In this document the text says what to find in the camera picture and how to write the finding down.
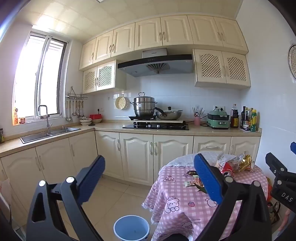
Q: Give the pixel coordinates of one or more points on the black gas stove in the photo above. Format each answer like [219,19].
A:
[157,126]

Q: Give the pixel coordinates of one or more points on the cream base cabinet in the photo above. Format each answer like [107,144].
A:
[136,153]

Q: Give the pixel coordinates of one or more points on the yellow perforated steamer plate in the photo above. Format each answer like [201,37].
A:
[120,102]

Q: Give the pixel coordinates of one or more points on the black induction cooker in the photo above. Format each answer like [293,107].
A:
[141,117]

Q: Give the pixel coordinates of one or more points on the orange label bottle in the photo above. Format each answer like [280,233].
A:
[15,117]

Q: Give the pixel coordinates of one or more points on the dark green bottle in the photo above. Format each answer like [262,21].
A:
[1,136]

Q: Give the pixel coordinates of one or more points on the person's dark trousers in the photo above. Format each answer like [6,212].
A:
[177,238]

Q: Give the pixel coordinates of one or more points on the grey range hood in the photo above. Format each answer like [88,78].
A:
[159,62]

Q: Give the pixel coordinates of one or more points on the steel steamer pot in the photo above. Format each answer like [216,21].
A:
[143,106]

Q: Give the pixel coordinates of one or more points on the steel wok with lid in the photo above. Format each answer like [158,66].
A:
[171,114]

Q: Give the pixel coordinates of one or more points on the small lattice door cabinet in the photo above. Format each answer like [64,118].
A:
[105,76]

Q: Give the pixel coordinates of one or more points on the patterned tote bag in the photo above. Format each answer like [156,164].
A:
[274,212]

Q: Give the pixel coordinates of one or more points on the wall outlet with plug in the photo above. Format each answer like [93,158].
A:
[219,108]

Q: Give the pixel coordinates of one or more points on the round steel strainer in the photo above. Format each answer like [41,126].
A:
[293,59]

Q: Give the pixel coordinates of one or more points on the bundle of chopsticks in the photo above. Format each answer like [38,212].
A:
[198,111]

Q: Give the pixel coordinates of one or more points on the pink utensil holder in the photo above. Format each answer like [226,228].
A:
[197,121]

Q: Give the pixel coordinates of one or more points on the steel hanging spatula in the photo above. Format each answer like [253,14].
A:
[81,113]

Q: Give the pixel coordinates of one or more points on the steel faucet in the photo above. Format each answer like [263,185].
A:
[47,120]

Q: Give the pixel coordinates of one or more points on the steel hanging spoon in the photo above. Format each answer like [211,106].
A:
[74,112]

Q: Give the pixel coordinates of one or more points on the brown rimmed bowl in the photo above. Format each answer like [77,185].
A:
[97,121]

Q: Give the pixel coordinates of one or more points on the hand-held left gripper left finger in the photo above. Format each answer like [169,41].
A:
[92,178]

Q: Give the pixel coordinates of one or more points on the printed packet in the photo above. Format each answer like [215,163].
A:
[190,183]

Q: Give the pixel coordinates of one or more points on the dark snack wrapper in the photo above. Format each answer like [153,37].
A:
[191,172]

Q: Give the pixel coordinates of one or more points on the wide lattice door cabinet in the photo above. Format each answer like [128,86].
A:
[222,67]

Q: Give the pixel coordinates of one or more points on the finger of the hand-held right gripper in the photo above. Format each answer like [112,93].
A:
[274,163]
[293,146]

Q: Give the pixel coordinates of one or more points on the dark glass bottle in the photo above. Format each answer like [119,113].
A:
[242,117]

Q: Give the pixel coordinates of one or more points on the steel utensil rack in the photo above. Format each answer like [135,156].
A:
[77,95]

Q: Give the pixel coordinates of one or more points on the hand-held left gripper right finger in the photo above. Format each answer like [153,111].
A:
[208,178]

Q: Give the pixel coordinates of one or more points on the slim sauce bottle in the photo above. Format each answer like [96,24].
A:
[250,113]
[246,117]

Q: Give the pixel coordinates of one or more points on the cream upper wall cabinet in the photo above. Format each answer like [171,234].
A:
[175,29]

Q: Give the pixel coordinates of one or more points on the sliding window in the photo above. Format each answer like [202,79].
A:
[27,76]

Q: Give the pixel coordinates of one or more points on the steel double sink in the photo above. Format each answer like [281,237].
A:
[53,133]

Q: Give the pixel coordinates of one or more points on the green bottle yellow cap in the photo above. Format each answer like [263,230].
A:
[254,122]

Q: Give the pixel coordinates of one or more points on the small colourful wrapper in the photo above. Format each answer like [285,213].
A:
[196,177]

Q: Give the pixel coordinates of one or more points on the white bowl stack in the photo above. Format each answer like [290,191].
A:
[85,121]

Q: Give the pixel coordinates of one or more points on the large soy sauce bottle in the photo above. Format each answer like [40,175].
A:
[234,118]

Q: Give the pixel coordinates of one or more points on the blue plastic bin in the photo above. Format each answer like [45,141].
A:
[130,228]

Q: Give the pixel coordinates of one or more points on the dark green wrapper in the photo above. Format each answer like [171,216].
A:
[202,189]

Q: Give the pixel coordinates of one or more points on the small jar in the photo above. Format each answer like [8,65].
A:
[22,120]

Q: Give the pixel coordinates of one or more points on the red box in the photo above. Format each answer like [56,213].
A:
[96,115]

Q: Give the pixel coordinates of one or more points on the clear plastic bag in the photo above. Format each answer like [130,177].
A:
[225,158]

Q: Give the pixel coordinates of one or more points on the green electric cooker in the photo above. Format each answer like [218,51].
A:
[218,120]

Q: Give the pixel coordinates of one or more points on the red drink can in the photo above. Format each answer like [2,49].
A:
[227,170]

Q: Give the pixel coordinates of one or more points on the gold foil wrapper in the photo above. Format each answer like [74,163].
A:
[245,162]

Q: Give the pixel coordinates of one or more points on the pink checked tablecloth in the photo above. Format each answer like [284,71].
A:
[180,199]

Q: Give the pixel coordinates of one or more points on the steel ladle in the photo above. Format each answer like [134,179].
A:
[67,118]

